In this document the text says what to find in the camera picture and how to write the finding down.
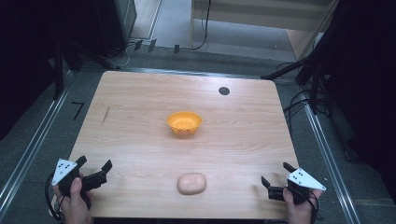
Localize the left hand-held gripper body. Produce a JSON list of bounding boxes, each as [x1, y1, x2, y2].
[[50, 159, 108, 196]]

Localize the orange plastic bowl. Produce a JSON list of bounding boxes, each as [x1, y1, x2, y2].
[[166, 111, 204, 135]]

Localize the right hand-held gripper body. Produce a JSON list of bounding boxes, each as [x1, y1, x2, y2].
[[267, 167, 327, 204]]

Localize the dark cabinet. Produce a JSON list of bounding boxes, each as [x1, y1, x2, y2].
[[92, 0, 138, 59]]

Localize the black floor cables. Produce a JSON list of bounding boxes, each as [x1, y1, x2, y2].
[[282, 62, 332, 129]]

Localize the person's right hand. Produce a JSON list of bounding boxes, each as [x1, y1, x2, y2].
[[282, 188, 323, 224]]

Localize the pale pink oval bread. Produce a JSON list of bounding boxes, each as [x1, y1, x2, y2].
[[177, 172, 207, 196]]

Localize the person's left hand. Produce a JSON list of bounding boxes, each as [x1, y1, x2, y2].
[[52, 176, 94, 224]]

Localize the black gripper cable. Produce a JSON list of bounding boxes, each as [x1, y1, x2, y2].
[[306, 189, 320, 224], [44, 172, 65, 224]]

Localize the white floor cable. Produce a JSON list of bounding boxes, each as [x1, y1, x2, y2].
[[118, 42, 138, 68]]

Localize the black stand legs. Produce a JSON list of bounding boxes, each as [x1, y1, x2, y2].
[[51, 36, 121, 101], [261, 46, 330, 115]]

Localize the black hanging cable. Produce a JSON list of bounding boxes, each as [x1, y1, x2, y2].
[[188, 0, 213, 51]]

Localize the metal floor rail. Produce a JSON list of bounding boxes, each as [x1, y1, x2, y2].
[[0, 70, 76, 217], [120, 66, 263, 79], [302, 102, 362, 224]]

